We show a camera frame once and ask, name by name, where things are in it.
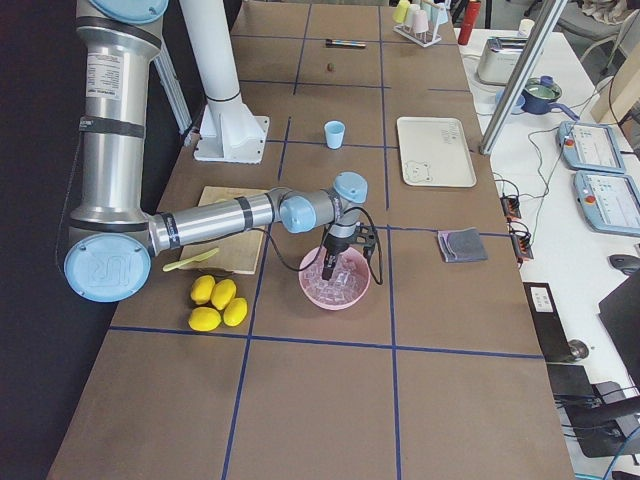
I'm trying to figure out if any camera cable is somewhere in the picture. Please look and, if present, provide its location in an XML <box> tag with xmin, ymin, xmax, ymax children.
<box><xmin>267</xmin><ymin>206</ymin><xmax>386</xmax><ymax>287</ymax></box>

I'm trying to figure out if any teach pendant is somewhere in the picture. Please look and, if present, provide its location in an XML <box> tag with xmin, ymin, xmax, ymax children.
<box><xmin>573</xmin><ymin>170</ymin><xmax>639</xmax><ymax>237</ymax></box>
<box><xmin>557</xmin><ymin>121</ymin><xmax>626</xmax><ymax>173</ymax></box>

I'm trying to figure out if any lower teach pendant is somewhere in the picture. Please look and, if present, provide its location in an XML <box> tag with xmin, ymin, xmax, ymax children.
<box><xmin>573</xmin><ymin>170</ymin><xmax>639</xmax><ymax>237</ymax></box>

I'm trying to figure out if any pink cup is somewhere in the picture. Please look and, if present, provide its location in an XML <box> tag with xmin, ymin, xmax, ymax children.
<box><xmin>410</xmin><ymin>9</ymin><xmax>429</xmax><ymax>35</ymax></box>

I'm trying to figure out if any yellow lemon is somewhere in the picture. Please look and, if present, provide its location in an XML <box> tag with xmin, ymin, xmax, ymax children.
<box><xmin>188</xmin><ymin>306</ymin><xmax>222</xmax><ymax>332</ymax></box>
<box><xmin>190</xmin><ymin>275</ymin><xmax>216</xmax><ymax>305</ymax></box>
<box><xmin>223</xmin><ymin>297</ymin><xmax>248</xmax><ymax>327</ymax></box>
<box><xmin>210</xmin><ymin>279</ymin><xmax>237</xmax><ymax>310</ymax></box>

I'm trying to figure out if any red bottle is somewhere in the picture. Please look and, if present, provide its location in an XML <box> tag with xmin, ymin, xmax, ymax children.
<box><xmin>457</xmin><ymin>0</ymin><xmax>482</xmax><ymax>45</ymax></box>

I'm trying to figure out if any white cup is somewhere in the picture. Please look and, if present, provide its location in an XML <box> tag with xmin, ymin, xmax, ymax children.
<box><xmin>403</xmin><ymin>3</ymin><xmax>420</xmax><ymax>28</ymax></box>

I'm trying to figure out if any cream toaster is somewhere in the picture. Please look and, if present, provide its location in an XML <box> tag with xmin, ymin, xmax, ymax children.
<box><xmin>476</xmin><ymin>37</ymin><xmax>527</xmax><ymax>85</ymax></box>

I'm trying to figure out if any wooden cutting board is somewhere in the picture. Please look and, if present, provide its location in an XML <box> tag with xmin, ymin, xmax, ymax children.
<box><xmin>180</xmin><ymin>186</ymin><xmax>266</xmax><ymax>275</ymax></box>

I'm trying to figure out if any computer mouse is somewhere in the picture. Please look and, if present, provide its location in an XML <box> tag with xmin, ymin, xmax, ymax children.
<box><xmin>608</xmin><ymin>254</ymin><xmax>640</xmax><ymax>276</ymax></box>

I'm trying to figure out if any blue saucepan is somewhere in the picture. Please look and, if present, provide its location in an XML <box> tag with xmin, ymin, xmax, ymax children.
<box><xmin>522</xmin><ymin>75</ymin><xmax>580</xmax><ymax>121</ymax></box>

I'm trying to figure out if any steel muddler black tip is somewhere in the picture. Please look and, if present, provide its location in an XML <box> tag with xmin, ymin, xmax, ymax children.
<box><xmin>325</xmin><ymin>39</ymin><xmax>367</xmax><ymax>49</ymax></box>

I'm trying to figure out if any grey folded cloth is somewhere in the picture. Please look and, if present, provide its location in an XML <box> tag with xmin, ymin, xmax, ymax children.
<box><xmin>437</xmin><ymin>227</ymin><xmax>488</xmax><ymax>263</ymax></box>

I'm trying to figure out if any white pillar mount base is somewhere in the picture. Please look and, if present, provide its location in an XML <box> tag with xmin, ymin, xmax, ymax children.
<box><xmin>178</xmin><ymin>0</ymin><xmax>270</xmax><ymax>164</ymax></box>

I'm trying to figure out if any yellow cup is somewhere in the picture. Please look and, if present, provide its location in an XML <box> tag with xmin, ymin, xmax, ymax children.
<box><xmin>393</xmin><ymin>0</ymin><xmax>411</xmax><ymax>24</ymax></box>

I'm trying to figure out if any cream bear tray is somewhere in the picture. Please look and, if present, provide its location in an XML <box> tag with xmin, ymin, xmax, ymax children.
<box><xmin>396</xmin><ymin>116</ymin><xmax>476</xmax><ymax>188</ymax></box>

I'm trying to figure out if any blue bowl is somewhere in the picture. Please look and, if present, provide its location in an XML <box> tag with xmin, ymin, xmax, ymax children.
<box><xmin>494</xmin><ymin>88</ymin><xmax>526</xmax><ymax>116</ymax></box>

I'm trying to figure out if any upper teach pendant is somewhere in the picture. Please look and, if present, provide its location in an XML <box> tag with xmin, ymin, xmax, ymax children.
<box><xmin>557</xmin><ymin>121</ymin><xmax>626</xmax><ymax>173</ymax></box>

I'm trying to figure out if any pink bowl of ice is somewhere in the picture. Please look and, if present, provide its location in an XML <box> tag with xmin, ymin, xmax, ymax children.
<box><xmin>298</xmin><ymin>247</ymin><xmax>371</xmax><ymax>311</ymax></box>

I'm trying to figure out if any yellow plastic knife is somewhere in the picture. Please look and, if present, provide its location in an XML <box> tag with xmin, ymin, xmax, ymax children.
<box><xmin>162</xmin><ymin>247</ymin><xmax>219</xmax><ymax>272</ymax></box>

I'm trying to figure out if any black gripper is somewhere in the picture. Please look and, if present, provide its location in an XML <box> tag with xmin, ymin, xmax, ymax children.
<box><xmin>321</xmin><ymin>231</ymin><xmax>350</xmax><ymax>280</ymax></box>

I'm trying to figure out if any light blue plastic cup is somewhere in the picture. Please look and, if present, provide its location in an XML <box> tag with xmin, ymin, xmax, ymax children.
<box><xmin>324</xmin><ymin>120</ymin><xmax>346</xmax><ymax>150</ymax></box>

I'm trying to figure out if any aluminium frame post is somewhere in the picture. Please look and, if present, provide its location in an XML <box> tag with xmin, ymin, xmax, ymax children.
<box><xmin>479</xmin><ymin>0</ymin><xmax>568</xmax><ymax>155</ymax></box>

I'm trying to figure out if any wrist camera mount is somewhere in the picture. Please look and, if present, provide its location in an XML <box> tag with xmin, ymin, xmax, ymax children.
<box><xmin>353</xmin><ymin>223</ymin><xmax>379</xmax><ymax>261</ymax></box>

